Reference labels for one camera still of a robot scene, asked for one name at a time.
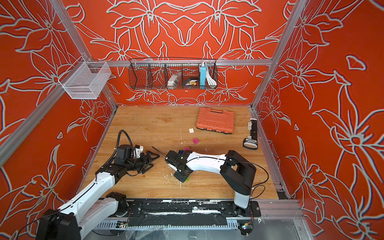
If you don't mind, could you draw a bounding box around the white cable in basket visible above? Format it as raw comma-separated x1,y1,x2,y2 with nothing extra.
205,70,218,89

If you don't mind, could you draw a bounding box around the black handheld scraper tool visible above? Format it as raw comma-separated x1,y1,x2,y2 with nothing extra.
243,118,258,150

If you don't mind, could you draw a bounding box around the silver packet in basket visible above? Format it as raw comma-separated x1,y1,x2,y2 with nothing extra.
167,73,182,90

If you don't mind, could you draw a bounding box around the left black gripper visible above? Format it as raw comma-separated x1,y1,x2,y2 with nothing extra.
124,150,160,173

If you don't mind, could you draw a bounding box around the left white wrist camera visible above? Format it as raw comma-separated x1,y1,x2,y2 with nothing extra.
132,145,144,159

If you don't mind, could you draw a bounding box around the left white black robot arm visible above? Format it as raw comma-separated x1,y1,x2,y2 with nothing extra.
36,140,160,240

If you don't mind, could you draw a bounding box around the light blue box in basket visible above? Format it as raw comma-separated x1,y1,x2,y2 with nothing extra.
200,64,207,89

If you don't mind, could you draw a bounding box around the black wire wall basket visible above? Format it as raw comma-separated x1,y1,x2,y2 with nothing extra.
128,58,219,90

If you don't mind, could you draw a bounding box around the orange plastic tool case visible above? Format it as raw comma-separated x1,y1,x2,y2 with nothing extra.
196,108,235,134

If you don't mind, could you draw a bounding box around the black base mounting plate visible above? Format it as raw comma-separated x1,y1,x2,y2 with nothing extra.
121,199,261,229

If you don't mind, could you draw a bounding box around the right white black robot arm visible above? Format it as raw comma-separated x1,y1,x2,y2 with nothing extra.
165,150,269,217

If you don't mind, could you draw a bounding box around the clear plastic wall bin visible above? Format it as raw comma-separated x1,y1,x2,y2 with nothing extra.
59,62,111,100

